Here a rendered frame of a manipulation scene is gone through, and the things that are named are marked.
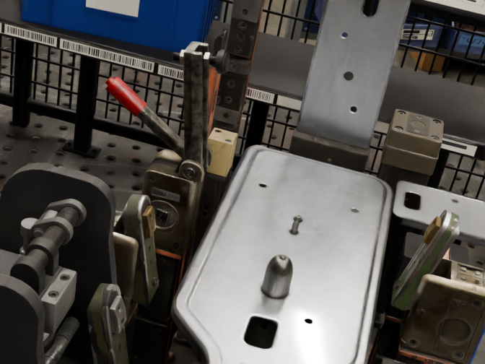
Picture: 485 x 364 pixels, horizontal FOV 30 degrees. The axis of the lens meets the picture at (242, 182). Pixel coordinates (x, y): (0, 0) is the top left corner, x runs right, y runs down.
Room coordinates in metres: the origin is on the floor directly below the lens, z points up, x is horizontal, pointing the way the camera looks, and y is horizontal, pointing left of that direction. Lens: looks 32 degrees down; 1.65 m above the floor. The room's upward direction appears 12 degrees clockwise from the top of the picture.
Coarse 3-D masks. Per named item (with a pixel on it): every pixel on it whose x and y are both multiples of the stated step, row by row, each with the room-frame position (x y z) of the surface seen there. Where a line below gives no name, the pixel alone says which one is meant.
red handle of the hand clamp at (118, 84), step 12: (108, 84) 0.99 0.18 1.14; (120, 84) 0.98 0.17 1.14; (120, 96) 0.98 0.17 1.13; (132, 96) 0.98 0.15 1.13; (132, 108) 0.98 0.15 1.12; (144, 108) 0.98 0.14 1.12; (144, 120) 0.98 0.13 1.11; (156, 120) 0.98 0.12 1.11; (156, 132) 0.97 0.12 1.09; (168, 132) 0.98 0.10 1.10; (168, 144) 0.97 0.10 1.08; (180, 144) 0.97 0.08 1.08; (180, 156) 0.97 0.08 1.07
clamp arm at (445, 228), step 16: (432, 224) 0.89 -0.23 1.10; (448, 224) 0.87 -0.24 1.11; (432, 240) 0.87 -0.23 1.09; (448, 240) 0.86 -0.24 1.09; (416, 256) 0.89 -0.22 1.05; (432, 256) 0.87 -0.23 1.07; (416, 272) 0.87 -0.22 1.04; (432, 272) 0.87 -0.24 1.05; (400, 288) 0.87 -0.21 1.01; (416, 288) 0.87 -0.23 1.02; (400, 304) 0.87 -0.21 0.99
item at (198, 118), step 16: (192, 48) 0.97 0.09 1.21; (208, 48) 0.99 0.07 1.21; (192, 64) 0.96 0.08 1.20; (208, 64) 0.97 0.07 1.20; (224, 64) 0.96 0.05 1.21; (192, 80) 0.96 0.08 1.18; (208, 80) 0.99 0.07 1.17; (192, 96) 0.96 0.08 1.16; (208, 96) 0.99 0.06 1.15; (192, 112) 0.96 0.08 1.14; (208, 112) 0.99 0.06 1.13; (192, 128) 0.96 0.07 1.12; (208, 128) 0.99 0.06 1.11; (192, 144) 0.96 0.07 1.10; (208, 144) 0.99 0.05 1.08
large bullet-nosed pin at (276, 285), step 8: (280, 256) 0.83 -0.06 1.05; (272, 264) 0.83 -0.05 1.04; (280, 264) 0.82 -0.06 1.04; (288, 264) 0.83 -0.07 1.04; (272, 272) 0.82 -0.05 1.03; (280, 272) 0.82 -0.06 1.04; (288, 272) 0.82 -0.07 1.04; (264, 280) 0.83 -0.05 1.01; (272, 280) 0.82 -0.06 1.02; (280, 280) 0.82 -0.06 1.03; (288, 280) 0.82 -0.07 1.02; (264, 288) 0.82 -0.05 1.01; (272, 288) 0.82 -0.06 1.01; (280, 288) 0.82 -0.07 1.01; (288, 288) 0.83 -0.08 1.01; (272, 296) 0.82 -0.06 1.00; (280, 296) 0.82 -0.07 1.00
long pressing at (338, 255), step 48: (240, 192) 1.03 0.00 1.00; (288, 192) 1.05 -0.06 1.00; (336, 192) 1.08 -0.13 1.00; (384, 192) 1.10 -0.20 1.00; (240, 240) 0.92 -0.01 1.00; (288, 240) 0.94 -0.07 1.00; (336, 240) 0.96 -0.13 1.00; (384, 240) 0.99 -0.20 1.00; (192, 288) 0.80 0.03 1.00; (240, 288) 0.82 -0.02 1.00; (336, 288) 0.86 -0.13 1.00; (192, 336) 0.73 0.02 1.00; (240, 336) 0.74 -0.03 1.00; (288, 336) 0.76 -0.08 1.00; (336, 336) 0.77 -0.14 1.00
